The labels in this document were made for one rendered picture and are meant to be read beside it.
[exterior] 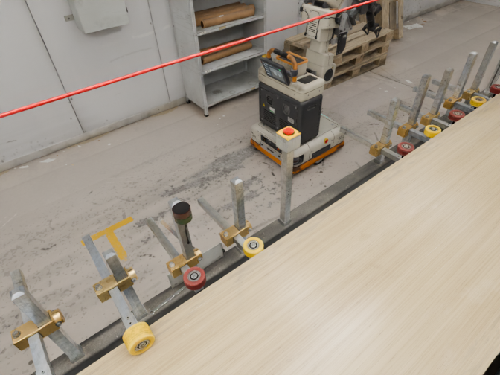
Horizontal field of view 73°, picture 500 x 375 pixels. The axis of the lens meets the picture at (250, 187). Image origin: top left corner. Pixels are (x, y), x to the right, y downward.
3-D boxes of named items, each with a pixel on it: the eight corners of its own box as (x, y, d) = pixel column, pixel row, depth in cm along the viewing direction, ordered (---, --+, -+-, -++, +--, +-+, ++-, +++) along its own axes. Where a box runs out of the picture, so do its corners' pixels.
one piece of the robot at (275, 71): (295, 93, 256) (286, 71, 238) (265, 78, 277) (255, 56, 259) (304, 83, 257) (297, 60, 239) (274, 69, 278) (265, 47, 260)
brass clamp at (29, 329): (18, 337, 105) (9, 329, 102) (62, 311, 111) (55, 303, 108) (21, 353, 102) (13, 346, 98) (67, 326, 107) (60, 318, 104)
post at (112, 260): (140, 321, 138) (100, 251, 106) (147, 317, 140) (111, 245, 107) (143, 328, 136) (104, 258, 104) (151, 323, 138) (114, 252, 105)
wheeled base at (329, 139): (293, 178, 290) (295, 155, 273) (248, 145, 328) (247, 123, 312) (345, 148, 319) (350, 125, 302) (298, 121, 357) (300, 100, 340)
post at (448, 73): (420, 138, 223) (446, 68, 191) (422, 136, 224) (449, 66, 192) (425, 140, 221) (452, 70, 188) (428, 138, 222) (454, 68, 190)
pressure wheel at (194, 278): (184, 290, 129) (178, 273, 121) (202, 278, 132) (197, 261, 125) (194, 305, 124) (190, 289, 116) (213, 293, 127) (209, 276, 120)
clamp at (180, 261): (167, 270, 133) (165, 263, 130) (197, 252, 139) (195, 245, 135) (175, 280, 130) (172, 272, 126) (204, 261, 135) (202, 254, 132)
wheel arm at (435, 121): (388, 106, 227) (390, 100, 224) (391, 105, 228) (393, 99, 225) (451, 134, 201) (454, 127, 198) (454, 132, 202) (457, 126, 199)
